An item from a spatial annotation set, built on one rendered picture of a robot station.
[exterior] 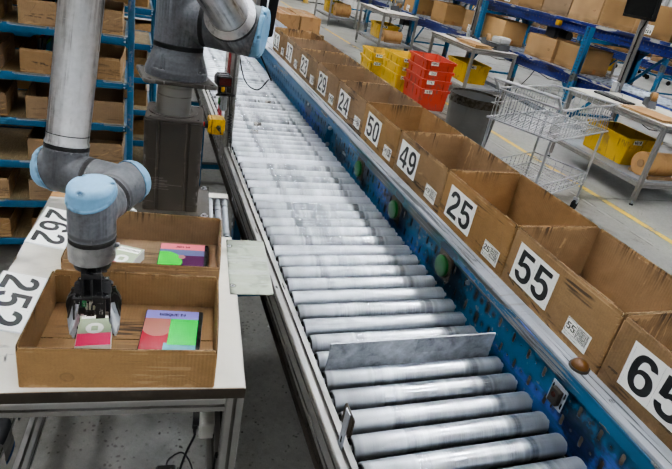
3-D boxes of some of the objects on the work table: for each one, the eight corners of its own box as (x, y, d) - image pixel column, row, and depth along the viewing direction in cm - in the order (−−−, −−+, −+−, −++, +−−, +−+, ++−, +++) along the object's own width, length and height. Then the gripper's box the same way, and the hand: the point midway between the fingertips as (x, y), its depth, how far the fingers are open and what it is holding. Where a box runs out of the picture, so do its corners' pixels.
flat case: (133, 367, 119) (133, 362, 118) (146, 314, 135) (146, 308, 135) (198, 369, 121) (198, 364, 121) (203, 316, 138) (203, 311, 137)
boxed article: (74, 360, 117) (74, 346, 115) (80, 324, 128) (79, 311, 126) (110, 357, 119) (110, 344, 118) (112, 322, 130) (112, 309, 129)
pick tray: (54, 303, 134) (52, 268, 129) (216, 308, 143) (219, 276, 138) (16, 388, 109) (12, 348, 104) (215, 388, 118) (218, 351, 114)
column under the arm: (126, 216, 178) (128, 118, 163) (135, 184, 200) (137, 94, 186) (209, 221, 184) (217, 127, 170) (208, 189, 207) (215, 103, 193)
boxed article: (96, 278, 145) (96, 266, 143) (120, 254, 156) (120, 244, 155) (122, 284, 144) (122, 272, 143) (144, 260, 156) (144, 249, 155)
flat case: (153, 283, 145) (153, 278, 144) (160, 247, 161) (160, 242, 161) (206, 285, 148) (206, 280, 147) (208, 249, 165) (208, 245, 164)
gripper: (51, 273, 106) (56, 358, 115) (128, 271, 110) (127, 353, 119) (56, 250, 113) (61, 331, 122) (129, 249, 117) (128, 328, 127)
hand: (94, 330), depth 122 cm, fingers closed on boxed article, 7 cm apart
